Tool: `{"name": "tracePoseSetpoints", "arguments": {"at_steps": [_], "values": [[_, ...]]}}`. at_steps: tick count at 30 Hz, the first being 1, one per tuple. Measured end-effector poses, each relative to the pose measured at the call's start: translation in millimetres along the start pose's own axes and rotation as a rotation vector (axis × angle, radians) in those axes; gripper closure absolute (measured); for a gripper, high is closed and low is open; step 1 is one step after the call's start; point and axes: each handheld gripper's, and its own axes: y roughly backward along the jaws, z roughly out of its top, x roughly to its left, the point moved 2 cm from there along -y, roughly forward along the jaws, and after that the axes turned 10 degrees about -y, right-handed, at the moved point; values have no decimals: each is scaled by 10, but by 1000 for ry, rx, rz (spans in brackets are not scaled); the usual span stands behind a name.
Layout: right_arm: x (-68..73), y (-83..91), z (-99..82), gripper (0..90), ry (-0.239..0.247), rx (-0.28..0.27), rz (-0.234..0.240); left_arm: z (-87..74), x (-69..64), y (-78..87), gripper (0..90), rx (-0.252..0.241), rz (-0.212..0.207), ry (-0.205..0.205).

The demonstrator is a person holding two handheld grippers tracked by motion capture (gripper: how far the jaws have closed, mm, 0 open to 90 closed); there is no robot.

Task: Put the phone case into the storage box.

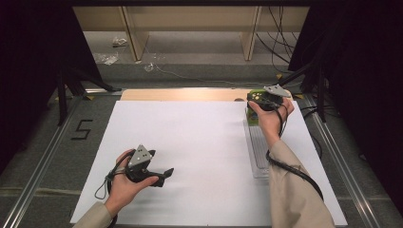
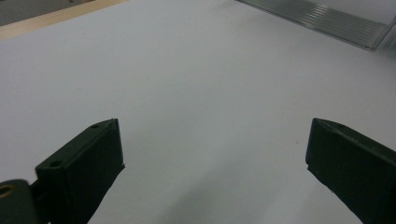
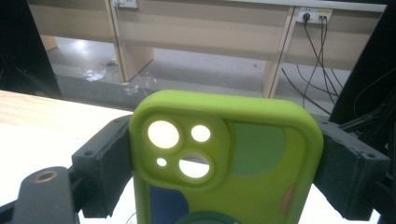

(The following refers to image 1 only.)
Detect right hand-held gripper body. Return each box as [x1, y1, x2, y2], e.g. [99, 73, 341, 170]
[247, 84, 292, 112]

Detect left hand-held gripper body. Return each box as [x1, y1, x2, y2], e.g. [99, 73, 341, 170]
[125, 144, 161, 185]

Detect green cartoon print phone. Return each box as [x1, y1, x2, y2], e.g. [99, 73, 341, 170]
[246, 89, 271, 127]

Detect clear plastic tray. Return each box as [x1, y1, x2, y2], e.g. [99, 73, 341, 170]
[242, 107, 278, 179]

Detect person's right hand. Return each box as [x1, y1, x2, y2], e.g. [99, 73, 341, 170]
[247, 96, 296, 149]

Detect person's left hand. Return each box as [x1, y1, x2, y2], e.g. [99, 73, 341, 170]
[104, 149, 160, 219]

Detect white board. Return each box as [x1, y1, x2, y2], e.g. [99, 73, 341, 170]
[69, 100, 349, 226]

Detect black metal stand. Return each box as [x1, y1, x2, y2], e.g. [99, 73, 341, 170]
[270, 31, 327, 124]
[56, 67, 123, 127]

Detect light wooden table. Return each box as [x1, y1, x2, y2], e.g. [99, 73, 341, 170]
[120, 88, 294, 103]

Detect black curtain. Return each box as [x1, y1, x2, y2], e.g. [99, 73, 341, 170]
[0, 0, 104, 165]
[288, 0, 403, 219]

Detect light wooden bench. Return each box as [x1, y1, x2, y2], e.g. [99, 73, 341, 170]
[72, 6, 310, 62]

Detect black cable beside table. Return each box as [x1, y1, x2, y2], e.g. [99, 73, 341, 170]
[298, 104, 327, 160]

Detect black floor cables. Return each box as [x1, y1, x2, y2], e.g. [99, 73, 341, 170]
[256, 6, 300, 74]

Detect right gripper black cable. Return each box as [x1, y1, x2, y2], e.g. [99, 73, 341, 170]
[265, 94, 325, 202]

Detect aluminium floor rail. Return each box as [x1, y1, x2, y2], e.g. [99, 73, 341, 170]
[1, 94, 82, 228]
[302, 94, 381, 228]

